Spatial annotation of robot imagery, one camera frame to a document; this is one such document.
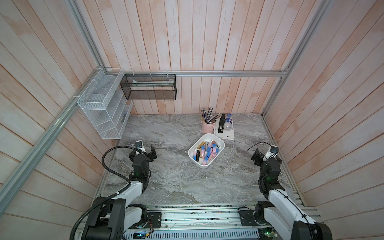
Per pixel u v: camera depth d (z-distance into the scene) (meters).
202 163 0.91
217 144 1.01
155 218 0.73
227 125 1.07
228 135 1.07
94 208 0.40
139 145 0.73
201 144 1.01
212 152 0.97
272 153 0.70
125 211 0.45
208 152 0.96
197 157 0.95
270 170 0.62
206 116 1.04
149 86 1.04
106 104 0.69
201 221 0.73
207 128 1.04
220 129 1.07
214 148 0.98
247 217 0.73
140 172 0.66
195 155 0.95
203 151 0.96
